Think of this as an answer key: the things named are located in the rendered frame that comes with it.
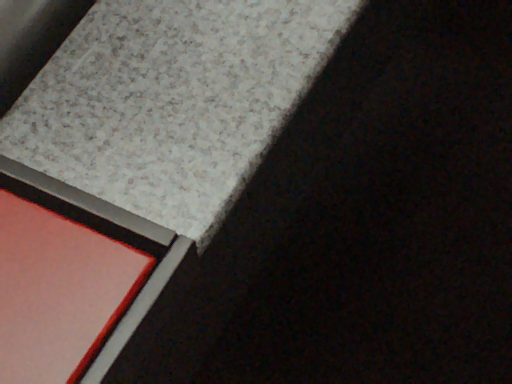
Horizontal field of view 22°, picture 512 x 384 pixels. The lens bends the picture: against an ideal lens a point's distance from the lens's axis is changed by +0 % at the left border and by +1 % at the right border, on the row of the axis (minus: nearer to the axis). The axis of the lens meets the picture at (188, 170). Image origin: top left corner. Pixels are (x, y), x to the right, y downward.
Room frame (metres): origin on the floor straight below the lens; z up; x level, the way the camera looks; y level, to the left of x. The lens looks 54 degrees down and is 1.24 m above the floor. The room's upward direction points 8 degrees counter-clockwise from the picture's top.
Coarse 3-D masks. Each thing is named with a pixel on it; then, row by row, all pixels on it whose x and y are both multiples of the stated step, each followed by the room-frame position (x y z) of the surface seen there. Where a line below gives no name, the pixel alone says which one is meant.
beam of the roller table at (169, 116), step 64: (128, 0) 0.31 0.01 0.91; (192, 0) 0.31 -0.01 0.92; (256, 0) 0.30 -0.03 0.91; (320, 0) 0.30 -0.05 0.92; (384, 0) 0.31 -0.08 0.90; (64, 64) 0.29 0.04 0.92; (128, 64) 0.28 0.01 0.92; (192, 64) 0.28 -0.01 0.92; (256, 64) 0.28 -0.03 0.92; (320, 64) 0.27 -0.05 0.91; (384, 64) 0.31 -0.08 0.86; (0, 128) 0.26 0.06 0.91; (64, 128) 0.26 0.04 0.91; (128, 128) 0.26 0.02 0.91; (192, 128) 0.25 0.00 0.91; (256, 128) 0.25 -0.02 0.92; (320, 128) 0.27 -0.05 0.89; (128, 192) 0.23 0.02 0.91; (192, 192) 0.23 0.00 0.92; (256, 192) 0.23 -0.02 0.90; (256, 256) 0.23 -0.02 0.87; (192, 320) 0.20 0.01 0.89
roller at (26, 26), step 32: (0, 0) 0.32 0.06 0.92; (32, 0) 0.32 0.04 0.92; (64, 0) 0.32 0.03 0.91; (96, 0) 0.33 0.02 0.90; (0, 32) 0.30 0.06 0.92; (32, 32) 0.31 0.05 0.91; (64, 32) 0.31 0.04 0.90; (0, 64) 0.29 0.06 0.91; (32, 64) 0.30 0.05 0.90; (0, 96) 0.29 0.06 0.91
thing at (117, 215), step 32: (0, 160) 0.24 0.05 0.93; (32, 192) 0.23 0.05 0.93; (64, 192) 0.22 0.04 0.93; (96, 224) 0.21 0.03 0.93; (128, 224) 0.21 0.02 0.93; (160, 256) 0.20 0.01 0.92; (192, 256) 0.20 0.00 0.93; (160, 288) 0.19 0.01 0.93; (128, 320) 0.18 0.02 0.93; (160, 320) 0.18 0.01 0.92; (128, 352) 0.17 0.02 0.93
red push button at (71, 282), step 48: (0, 192) 0.23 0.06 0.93; (0, 240) 0.21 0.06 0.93; (48, 240) 0.21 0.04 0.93; (96, 240) 0.21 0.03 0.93; (0, 288) 0.20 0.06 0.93; (48, 288) 0.19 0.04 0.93; (96, 288) 0.19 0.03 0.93; (0, 336) 0.18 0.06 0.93; (48, 336) 0.18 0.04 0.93; (96, 336) 0.18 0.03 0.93
